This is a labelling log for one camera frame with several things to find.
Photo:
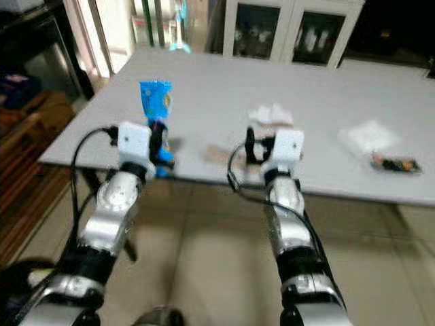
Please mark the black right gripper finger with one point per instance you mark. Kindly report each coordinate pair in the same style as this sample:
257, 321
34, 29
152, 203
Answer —
249, 144

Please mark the blue snack packet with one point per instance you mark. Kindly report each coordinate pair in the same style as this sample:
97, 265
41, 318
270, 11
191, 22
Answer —
155, 98

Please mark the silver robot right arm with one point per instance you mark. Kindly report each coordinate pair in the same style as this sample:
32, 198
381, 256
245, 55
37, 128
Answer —
289, 224

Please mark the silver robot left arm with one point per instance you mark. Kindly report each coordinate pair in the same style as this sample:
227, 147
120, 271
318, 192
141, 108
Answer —
112, 217

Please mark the black round rubbish bin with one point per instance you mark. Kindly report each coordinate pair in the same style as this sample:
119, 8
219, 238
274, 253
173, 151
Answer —
13, 299

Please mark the white crumpled tissue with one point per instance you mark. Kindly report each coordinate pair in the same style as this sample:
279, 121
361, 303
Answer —
272, 114

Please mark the teal plastic item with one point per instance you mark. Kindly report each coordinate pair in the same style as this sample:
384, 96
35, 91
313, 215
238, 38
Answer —
180, 47

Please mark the clear plastic bag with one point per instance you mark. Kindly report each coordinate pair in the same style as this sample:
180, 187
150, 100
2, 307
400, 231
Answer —
370, 138

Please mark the wooden slatted rack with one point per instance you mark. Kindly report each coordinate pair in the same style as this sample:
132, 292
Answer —
34, 129

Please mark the white glass-door cabinet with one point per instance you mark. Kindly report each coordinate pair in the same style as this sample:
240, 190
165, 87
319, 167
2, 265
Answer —
293, 27

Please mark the black metal shelf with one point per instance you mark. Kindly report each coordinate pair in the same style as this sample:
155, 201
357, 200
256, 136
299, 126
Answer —
54, 41

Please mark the blue box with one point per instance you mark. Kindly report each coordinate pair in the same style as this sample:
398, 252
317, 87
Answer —
19, 88

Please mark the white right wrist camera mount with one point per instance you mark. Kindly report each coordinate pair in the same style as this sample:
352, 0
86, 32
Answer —
287, 146

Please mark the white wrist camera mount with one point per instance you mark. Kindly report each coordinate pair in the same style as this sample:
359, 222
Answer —
287, 146
134, 142

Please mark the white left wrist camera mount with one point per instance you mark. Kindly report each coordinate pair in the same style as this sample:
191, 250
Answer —
134, 142

